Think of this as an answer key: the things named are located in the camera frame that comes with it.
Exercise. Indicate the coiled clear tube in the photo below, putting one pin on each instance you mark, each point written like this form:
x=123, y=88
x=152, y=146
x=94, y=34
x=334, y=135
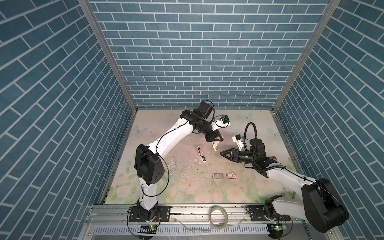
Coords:
x=218, y=217

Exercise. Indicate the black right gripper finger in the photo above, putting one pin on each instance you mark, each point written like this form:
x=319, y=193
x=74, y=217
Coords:
x=231, y=151
x=231, y=157

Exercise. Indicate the aluminium corner post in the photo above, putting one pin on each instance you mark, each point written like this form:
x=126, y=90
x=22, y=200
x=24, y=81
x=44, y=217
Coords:
x=318, y=30
x=92, y=20

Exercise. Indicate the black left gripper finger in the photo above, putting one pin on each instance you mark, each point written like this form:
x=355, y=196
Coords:
x=219, y=137
x=211, y=139

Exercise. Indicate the aluminium corner post right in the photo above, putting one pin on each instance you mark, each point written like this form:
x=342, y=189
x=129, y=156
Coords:
x=318, y=30

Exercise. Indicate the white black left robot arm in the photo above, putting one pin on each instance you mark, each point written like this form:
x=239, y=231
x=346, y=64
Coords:
x=149, y=160

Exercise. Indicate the red staple box sleeve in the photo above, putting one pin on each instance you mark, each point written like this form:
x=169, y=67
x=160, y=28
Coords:
x=231, y=176

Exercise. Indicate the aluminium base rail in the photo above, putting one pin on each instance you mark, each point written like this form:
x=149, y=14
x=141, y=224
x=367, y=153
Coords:
x=191, y=221

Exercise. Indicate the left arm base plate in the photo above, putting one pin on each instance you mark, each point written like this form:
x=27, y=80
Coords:
x=140, y=215

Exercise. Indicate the cardboard staple tray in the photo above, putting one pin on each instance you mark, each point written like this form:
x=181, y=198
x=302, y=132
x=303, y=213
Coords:
x=217, y=176

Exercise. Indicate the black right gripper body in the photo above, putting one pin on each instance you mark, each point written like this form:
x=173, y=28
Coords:
x=245, y=157

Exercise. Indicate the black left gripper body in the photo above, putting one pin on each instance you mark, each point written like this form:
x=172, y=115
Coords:
x=209, y=134

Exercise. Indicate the aluminium corner post left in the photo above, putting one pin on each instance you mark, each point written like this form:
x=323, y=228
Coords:
x=92, y=20

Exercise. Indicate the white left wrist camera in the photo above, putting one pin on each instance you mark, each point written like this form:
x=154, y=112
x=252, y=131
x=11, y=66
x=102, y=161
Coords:
x=221, y=121

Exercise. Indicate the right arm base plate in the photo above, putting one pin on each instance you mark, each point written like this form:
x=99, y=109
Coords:
x=260, y=212

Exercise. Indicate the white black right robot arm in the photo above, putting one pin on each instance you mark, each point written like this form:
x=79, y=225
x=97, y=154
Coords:
x=319, y=202

